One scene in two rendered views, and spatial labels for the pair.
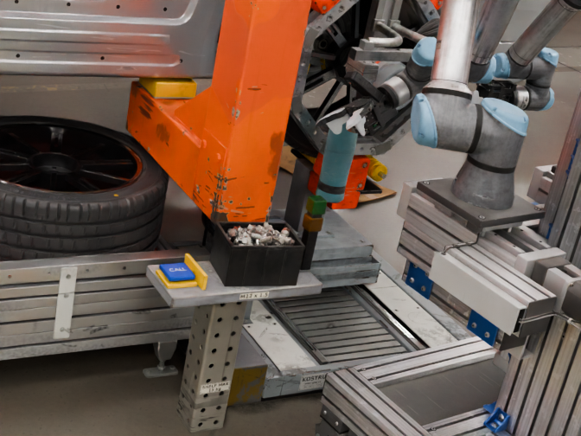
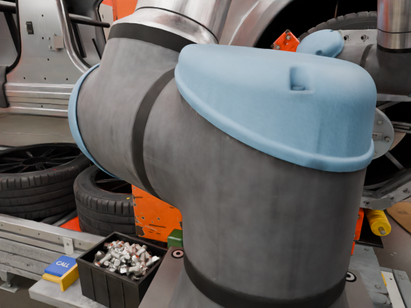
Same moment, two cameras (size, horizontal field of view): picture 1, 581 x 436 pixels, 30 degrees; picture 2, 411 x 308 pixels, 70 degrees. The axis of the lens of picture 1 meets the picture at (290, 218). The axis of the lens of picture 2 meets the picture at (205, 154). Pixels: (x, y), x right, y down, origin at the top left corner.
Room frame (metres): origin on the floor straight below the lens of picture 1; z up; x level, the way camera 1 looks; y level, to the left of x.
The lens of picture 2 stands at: (2.28, -0.56, 1.04)
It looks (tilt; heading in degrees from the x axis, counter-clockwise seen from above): 18 degrees down; 52
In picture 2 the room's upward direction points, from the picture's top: straight up
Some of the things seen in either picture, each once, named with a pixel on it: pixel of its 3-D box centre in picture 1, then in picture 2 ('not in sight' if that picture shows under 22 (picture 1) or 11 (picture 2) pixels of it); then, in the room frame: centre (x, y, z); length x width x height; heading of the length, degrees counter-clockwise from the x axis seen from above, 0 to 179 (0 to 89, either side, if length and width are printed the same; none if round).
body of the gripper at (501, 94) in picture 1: (494, 95); not in sight; (3.18, -0.53, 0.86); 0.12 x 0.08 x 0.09; 123
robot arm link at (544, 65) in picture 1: (539, 67); not in sight; (3.25, -0.65, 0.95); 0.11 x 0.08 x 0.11; 121
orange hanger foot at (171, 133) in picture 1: (189, 107); not in sight; (2.98, 0.35, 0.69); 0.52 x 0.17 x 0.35; 33
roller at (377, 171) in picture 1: (360, 157); (373, 211); (3.35, -0.18, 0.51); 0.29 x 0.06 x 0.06; 33
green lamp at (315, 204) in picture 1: (316, 205); (178, 241); (2.59, -0.06, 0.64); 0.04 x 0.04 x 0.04; 33
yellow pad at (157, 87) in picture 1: (168, 83); not in sight; (3.12, 0.45, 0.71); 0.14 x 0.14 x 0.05; 33
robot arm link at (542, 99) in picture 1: (534, 97); not in sight; (3.26, -0.66, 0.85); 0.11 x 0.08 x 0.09; 123
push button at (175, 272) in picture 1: (176, 273); (63, 267); (2.39, 0.25, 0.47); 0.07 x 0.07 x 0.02; 33
